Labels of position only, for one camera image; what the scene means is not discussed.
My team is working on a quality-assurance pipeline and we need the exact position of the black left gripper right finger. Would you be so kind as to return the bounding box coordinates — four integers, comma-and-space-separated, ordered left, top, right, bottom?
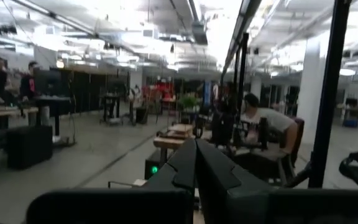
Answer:
196, 139, 358, 224

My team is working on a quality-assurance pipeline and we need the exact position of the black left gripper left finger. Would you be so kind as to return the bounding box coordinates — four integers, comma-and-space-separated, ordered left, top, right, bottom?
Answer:
26, 138, 198, 224

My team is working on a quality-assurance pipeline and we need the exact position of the black computer tower green light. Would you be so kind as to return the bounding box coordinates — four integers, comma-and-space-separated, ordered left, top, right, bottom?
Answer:
144, 149, 170, 180

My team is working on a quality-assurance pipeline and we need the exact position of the wooden work table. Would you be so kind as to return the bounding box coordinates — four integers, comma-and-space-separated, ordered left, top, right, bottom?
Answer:
153, 123, 195, 150

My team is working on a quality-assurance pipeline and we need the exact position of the maroon chair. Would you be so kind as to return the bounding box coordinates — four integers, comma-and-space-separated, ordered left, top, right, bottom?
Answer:
290, 117, 306, 166

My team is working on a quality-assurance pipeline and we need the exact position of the green potted plant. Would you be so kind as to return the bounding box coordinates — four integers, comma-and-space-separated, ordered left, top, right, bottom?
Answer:
177, 92, 201, 114

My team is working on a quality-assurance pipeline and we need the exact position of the black equipment cart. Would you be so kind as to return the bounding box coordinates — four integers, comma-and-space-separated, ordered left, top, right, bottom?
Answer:
99, 93, 127, 125

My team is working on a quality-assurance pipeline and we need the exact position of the white building column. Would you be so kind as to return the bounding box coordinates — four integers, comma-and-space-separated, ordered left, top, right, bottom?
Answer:
296, 37, 331, 147

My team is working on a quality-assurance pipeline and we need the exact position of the black speaker box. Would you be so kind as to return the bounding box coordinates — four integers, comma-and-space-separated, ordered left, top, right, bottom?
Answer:
6, 125, 54, 170

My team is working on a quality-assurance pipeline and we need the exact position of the black standing desk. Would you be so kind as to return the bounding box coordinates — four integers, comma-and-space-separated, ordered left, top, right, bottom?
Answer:
32, 95, 76, 147

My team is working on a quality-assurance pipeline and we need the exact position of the black computer monitor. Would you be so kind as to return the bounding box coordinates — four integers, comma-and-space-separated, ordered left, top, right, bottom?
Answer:
33, 68, 62, 97

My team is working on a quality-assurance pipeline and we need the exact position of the black ceiling beam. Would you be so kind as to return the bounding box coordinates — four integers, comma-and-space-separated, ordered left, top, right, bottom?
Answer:
221, 0, 262, 75

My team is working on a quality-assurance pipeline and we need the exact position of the wooden shelf black metal frame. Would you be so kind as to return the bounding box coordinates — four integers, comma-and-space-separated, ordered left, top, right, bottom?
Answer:
107, 179, 149, 190

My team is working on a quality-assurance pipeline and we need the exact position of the black upright frame post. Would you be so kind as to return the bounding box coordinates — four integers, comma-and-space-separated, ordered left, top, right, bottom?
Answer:
236, 32, 250, 147
308, 0, 352, 189

